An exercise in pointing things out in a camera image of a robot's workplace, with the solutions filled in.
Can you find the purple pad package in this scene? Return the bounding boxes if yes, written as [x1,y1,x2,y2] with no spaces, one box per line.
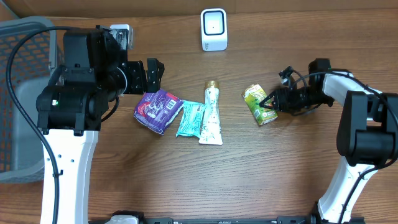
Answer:
[134,89,183,135]

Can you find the white tube gold cap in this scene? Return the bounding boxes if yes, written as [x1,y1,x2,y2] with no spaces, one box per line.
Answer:
[199,80,223,145]

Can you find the teal wipes packet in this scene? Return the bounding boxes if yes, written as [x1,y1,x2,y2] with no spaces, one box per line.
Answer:
[176,100,205,138]

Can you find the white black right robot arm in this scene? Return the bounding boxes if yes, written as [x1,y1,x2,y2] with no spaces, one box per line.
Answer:
[259,58,397,223]

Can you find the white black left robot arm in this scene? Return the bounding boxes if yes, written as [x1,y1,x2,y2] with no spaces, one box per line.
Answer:
[36,24,164,223]

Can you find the white barcode scanner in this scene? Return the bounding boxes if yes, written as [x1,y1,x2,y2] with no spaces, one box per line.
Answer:
[200,8,228,52]

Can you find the grey plastic mesh basket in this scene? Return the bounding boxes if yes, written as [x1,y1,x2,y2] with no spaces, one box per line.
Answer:
[0,16,65,184]

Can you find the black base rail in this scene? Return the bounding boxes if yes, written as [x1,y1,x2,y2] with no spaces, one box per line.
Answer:
[90,210,366,224]

